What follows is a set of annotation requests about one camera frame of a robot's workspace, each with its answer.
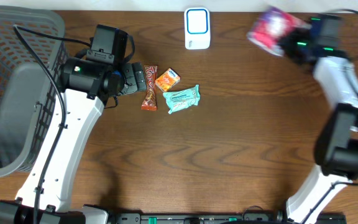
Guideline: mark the small orange tissue box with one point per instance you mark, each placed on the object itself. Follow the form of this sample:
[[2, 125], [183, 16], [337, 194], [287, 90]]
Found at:
[[167, 80]]

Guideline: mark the purple pink snack packet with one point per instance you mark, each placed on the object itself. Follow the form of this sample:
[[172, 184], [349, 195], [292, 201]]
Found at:
[[273, 25]]

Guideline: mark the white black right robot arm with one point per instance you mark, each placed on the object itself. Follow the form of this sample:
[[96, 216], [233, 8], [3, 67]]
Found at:
[[336, 148]]

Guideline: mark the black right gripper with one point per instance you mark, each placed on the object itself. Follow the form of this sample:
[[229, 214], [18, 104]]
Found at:
[[291, 44]]

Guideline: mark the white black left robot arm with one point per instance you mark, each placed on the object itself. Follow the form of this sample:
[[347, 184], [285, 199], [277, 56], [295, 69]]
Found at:
[[84, 85]]

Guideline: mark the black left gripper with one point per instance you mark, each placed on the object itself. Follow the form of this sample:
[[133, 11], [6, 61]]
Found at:
[[128, 79]]

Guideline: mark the orange candy wrapper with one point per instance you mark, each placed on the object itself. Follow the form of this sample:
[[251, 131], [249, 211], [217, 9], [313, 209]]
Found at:
[[150, 102]]

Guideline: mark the grey plastic basket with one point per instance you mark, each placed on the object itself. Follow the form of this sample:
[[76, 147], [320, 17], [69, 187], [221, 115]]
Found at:
[[27, 98]]

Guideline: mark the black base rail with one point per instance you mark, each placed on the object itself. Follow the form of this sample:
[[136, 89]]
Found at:
[[249, 217]]

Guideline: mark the green snack packet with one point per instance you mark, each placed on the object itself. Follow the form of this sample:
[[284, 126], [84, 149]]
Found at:
[[179, 100]]

